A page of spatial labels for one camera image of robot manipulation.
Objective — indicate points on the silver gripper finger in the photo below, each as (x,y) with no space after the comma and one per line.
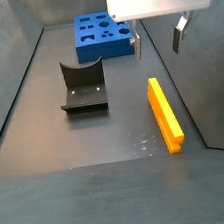
(135,39)
(180,30)

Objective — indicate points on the yellow double-square block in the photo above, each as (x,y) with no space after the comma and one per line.
(166,119)

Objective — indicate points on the blue foam shape board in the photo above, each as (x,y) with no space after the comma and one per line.
(97,35)

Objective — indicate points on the black curved stand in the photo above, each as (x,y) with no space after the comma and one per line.
(85,87)

